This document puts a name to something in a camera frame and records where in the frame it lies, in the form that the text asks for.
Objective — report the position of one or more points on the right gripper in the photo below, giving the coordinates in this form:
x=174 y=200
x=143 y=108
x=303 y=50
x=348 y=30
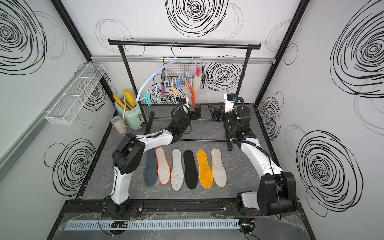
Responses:
x=221 y=112

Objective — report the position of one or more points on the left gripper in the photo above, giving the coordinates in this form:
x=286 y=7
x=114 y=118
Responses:
x=196 y=112

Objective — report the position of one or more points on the white knitted insole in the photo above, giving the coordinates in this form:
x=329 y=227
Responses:
x=197 y=85

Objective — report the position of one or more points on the light blue clip hanger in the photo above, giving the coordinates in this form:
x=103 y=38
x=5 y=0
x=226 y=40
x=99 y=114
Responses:
x=163 y=44

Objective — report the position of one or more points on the grey black-backed insole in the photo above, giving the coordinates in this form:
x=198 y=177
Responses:
x=191 y=173

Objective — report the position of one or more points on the grey felt yellow-edged insole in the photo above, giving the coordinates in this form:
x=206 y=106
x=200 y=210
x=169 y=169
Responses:
x=219 y=172

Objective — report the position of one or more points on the orange fuzzy insole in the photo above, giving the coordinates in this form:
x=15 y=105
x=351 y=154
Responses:
x=177 y=173
x=205 y=172

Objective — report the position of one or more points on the grey orange-edged insole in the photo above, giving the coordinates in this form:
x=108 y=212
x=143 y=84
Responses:
x=164 y=170

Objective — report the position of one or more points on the dark grey felt insole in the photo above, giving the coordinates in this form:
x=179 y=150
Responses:
x=151 y=168

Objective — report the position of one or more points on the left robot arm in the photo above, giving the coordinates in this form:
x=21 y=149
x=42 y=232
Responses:
x=128 y=154

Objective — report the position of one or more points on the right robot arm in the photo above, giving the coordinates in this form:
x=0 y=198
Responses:
x=277 y=193

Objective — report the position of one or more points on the red white patterned insole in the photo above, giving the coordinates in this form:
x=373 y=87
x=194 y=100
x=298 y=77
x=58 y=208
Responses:
x=192 y=96

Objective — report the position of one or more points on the pink clothespin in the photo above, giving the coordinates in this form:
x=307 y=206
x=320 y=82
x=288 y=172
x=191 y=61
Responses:
x=186 y=85

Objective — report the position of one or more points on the tan clothespin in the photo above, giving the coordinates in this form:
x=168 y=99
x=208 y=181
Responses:
x=173 y=92

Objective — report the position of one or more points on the blue clothespin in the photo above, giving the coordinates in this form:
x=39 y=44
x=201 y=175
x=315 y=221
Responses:
x=178 y=84

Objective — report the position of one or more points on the purple clothespin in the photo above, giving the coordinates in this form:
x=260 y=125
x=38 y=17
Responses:
x=163 y=92

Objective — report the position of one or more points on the mint green clothespin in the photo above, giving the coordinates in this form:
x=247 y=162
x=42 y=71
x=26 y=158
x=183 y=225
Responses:
x=156 y=99

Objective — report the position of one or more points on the red clothespin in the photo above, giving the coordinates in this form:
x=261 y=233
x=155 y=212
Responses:
x=198 y=71

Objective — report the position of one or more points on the teal clothespin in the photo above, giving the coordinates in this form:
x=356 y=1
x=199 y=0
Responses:
x=147 y=99

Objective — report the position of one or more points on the mint green toaster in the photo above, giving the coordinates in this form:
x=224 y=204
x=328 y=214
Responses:
x=134 y=117

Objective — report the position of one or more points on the yellow toast slice leaning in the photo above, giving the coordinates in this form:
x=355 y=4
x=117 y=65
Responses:
x=120 y=103

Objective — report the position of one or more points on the translucent plastic cup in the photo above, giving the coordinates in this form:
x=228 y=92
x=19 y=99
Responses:
x=119 y=125

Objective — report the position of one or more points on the black wire wall basket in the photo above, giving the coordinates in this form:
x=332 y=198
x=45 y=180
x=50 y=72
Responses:
x=183 y=67

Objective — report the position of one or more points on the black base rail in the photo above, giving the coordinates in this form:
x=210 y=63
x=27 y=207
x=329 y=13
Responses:
x=140 y=208

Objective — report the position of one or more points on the white slotted cable duct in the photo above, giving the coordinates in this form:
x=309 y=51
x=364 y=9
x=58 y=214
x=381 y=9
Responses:
x=108 y=225

